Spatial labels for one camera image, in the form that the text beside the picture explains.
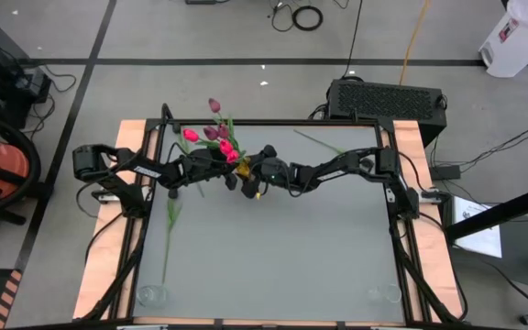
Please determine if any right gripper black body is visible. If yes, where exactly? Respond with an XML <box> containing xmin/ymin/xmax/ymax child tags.
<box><xmin>244</xmin><ymin>144</ymin><xmax>321</xmax><ymax>200</ymax></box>

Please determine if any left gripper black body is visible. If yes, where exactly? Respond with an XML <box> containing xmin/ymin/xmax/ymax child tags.
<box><xmin>181</xmin><ymin>148</ymin><xmax>239</xmax><ymax>192</ymax></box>

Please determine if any maroon artificial tulip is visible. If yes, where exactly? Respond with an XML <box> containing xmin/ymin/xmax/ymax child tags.
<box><xmin>203</xmin><ymin>126</ymin><xmax>242</xmax><ymax>161</ymax></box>

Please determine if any dark pink artificial tulip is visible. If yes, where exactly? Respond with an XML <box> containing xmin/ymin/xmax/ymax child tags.
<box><xmin>207</xmin><ymin>97</ymin><xmax>242</xmax><ymax>160</ymax></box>
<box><xmin>217</xmin><ymin>123</ymin><xmax>245</xmax><ymax>161</ymax></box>

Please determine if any clear glass vase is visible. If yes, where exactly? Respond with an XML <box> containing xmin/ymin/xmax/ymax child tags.
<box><xmin>136</xmin><ymin>283</ymin><xmax>169</xmax><ymax>309</ymax></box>
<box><xmin>367</xmin><ymin>283</ymin><xmax>402</xmax><ymax>303</ymax></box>

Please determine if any black computer case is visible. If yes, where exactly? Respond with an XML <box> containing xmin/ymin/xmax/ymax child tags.
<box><xmin>325</xmin><ymin>78</ymin><xmax>448</xmax><ymax>148</ymax></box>

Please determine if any black power adapter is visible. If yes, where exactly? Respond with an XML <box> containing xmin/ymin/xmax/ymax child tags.
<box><xmin>430</xmin><ymin>164</ymin><xmax>461</xmax><ymax>181</ymax></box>

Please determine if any white paper sheet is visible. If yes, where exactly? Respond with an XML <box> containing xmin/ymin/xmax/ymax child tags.
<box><xmin>454</xmin><ymin>195</ymin><xmax>503</xmax><ymax>259</ymax></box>

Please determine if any black metal beam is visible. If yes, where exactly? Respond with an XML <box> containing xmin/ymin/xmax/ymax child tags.
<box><xmin>445</xmin><ymin>181</ymin><xmax>528</xmax><ymax>242</ymax></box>

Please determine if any grey side table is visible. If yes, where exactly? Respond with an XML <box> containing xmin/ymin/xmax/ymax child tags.
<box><xmin>442</xmin><ymin>194</ymin><xmax>528</xmax><ymax>288</ymax></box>

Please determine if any white plastic container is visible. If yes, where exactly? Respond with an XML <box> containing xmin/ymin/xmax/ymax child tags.
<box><xmin>478</xmin><ymin>0</ymin><xmax>528</xmax><ymax>79</ymax></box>

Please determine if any black aluminium table frame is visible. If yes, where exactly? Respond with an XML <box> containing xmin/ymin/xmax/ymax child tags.
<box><xmin>80</xmin><ymin>103</ymin><xmax>469</xmax><ymax>330</ymax></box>

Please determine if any coiled black floor cable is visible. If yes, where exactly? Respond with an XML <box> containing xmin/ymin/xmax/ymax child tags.
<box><xmin>291</xmin><ymin>5</ymin><xmax>325</xmax><ymax>32</ymax></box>

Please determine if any black hanging cable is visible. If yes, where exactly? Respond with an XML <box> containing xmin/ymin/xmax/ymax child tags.
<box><xmin>340</xmin><ymin>0</ymin><xmax>365</xmax><ymax>79</ymax></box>

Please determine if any yellow hanging cord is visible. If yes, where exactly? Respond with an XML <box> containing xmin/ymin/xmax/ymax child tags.
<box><xmin>398</xmin><ymin>0</ymin><xmax>432</xmax><ymax>87</ymax></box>

